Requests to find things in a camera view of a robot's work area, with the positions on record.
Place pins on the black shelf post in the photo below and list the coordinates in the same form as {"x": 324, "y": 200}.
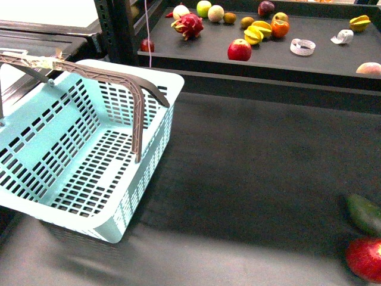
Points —
{"x": 115, "y": 18}

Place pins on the light blue plastic basket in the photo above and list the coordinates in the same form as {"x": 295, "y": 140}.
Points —
{"x": 66, "y": 150}

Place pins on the yellow star fruit front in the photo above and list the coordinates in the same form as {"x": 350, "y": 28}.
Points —
{"x": 253, "y": 35}

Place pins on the yellow star fruit behind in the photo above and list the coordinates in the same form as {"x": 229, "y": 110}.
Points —
{"x": 263, "y": 27}

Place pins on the pink dragon fruit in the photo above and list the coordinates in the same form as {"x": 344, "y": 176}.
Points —
{"x": 189, "y": 26}

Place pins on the yellow star fruit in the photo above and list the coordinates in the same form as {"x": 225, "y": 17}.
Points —
{"x": 263, "y": 27}
{"x": 253, "y": 35}
{"x": 360, "y": 23}

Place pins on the pale round melon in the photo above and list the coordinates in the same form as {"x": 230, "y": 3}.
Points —
{"x": 215, "y": 13}

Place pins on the red apple on table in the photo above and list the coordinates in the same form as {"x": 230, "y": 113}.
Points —
{"x": 363, "y": 258}

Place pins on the chest freezer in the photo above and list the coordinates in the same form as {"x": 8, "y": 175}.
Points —
{"x": 68, "y": 18}

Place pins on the black fruit tray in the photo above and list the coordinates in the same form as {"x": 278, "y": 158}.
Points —
{"x": 305, "y": 55}

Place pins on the yellow star fruit far right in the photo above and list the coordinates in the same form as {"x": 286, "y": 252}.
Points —
{"x": 360, "y": 23}

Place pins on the small dark red plum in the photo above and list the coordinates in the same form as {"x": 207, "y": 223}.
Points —
{"x": 147, "y": 45}

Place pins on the green apple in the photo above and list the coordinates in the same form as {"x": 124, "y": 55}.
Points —
{"x": 202, "y": 8}

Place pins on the crumpled white foam net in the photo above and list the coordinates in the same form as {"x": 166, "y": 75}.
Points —
{"x": 345, "y": 36}

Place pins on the white pomegranate fruit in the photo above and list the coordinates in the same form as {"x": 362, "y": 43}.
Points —
{"x": 180, "y": 11}

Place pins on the green avocado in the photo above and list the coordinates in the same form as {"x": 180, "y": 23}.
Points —
{"x": 364, "y": 213}

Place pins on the red yellow apple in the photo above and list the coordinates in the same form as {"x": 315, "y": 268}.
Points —
{"x": 280, "y": 16}

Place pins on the orange persimmon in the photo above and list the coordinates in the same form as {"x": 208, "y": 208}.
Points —
{"x": 279, "y": 28}

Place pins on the pale peach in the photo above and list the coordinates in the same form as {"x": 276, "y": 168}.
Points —
{"x": 369, "y": 68}

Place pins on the brown basket handle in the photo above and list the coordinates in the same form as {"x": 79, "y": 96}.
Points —
{"x": 133, "y": 83}

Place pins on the large red apple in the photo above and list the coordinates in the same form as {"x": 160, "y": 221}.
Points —
{"x": 240, "y": 50}

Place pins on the brown kiwi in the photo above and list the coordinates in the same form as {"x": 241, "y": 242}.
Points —
{"x": 246, "y": 22}
{"x": 229, "y": 18}

